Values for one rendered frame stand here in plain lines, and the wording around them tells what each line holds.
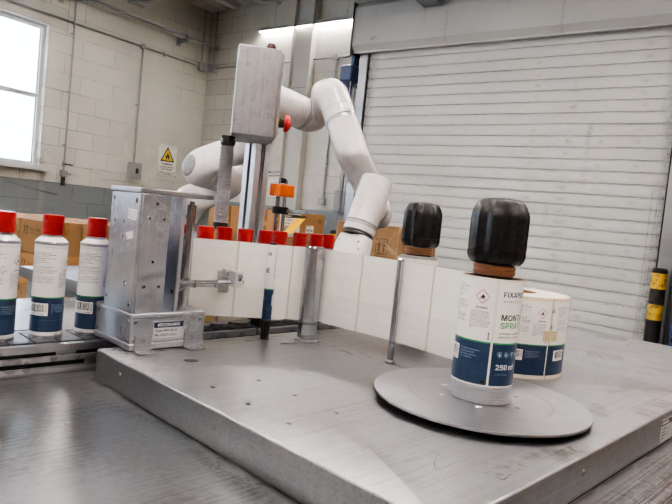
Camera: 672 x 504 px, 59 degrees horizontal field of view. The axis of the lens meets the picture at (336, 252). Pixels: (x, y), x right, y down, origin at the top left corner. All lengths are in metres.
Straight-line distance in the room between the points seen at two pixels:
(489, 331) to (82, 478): 0.53
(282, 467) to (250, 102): 0.86
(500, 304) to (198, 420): 0.43
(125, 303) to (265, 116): 0.53
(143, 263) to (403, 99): 5.57
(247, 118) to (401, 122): 5.11
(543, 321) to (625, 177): 4.47
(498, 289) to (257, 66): 0.75
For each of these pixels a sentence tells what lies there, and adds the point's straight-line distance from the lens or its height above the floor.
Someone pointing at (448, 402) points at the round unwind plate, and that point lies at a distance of 0.86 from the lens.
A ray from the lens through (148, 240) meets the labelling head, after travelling 1.00.
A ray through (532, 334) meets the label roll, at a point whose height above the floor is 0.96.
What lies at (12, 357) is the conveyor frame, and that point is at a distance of 1.07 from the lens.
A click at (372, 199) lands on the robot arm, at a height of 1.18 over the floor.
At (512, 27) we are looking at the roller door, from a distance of 5.96.
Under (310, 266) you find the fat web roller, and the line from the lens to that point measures 1.16.
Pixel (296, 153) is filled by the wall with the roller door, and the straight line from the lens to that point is 7.24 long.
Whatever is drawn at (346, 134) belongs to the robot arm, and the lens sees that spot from 1.62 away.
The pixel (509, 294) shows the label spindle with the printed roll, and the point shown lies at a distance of 0.86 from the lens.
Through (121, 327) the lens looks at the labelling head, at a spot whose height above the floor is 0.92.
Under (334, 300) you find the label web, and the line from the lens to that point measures 1.17.
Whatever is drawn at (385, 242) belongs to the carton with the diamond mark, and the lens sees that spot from 1.94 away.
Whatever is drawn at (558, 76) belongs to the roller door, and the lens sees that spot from 5.85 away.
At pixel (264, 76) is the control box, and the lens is 1.35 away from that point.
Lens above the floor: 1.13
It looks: 3 degrees down
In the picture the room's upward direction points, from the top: 6 degrees clockwise
